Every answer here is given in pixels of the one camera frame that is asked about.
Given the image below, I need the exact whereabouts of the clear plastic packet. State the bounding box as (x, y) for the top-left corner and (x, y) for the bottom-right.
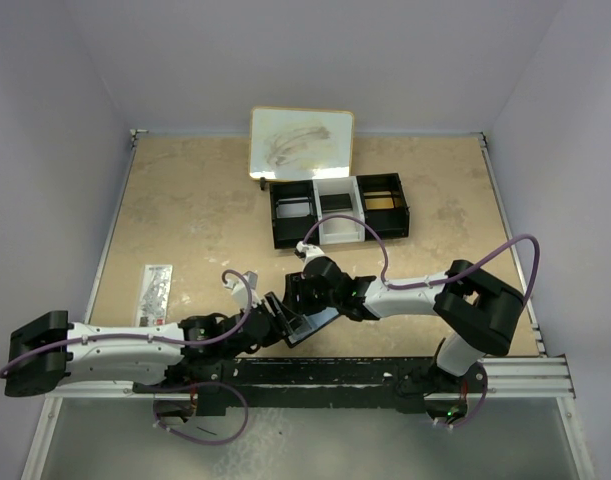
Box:
(135, 264), (173, 327)

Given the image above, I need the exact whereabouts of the white board with wooden frame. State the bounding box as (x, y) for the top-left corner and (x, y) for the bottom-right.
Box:
(248, 106), (355, 181)

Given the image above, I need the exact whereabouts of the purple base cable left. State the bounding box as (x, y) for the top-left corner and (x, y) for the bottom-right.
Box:
(152, 377), (251, 444)

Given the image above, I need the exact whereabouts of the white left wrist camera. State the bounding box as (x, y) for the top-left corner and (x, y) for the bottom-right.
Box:
(221, 269), (261, 309)

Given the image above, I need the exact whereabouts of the black leather card holder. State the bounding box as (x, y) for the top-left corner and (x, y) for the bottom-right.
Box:
(285, 308), (341, 348)

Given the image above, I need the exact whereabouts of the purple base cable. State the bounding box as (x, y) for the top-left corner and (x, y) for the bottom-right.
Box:
(432, 367), (490, 431)
(152, 377), (251, 444)

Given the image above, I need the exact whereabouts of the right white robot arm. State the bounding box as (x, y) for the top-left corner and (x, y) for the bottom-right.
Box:
(283, 256), (524, 391)

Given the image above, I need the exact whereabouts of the aluminium table frame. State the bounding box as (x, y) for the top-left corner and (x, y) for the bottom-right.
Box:
(22, 129), (596, 480)

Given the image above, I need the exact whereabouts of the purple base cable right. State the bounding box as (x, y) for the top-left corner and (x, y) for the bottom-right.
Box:
(432, 367), (490, 431)

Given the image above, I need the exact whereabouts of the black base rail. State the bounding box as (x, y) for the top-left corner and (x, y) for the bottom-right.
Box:
(133, 357), (488, 416)

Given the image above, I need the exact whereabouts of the gold card in tray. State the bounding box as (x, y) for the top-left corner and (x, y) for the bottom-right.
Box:
(363, 190), (401, 210)

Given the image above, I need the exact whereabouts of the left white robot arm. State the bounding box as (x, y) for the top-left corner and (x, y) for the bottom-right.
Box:
(0, 293), (304, 398)

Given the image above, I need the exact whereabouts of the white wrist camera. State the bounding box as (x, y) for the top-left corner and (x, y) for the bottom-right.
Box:
(294, 241), (325, 265)
(221, 269), (261, 309)

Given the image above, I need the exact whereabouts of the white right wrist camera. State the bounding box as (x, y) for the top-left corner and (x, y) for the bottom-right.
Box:
(294, 241), (325, 265)

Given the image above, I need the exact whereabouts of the black and white compartment tray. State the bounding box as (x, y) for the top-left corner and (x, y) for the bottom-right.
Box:
(269, 173), (410, 250)

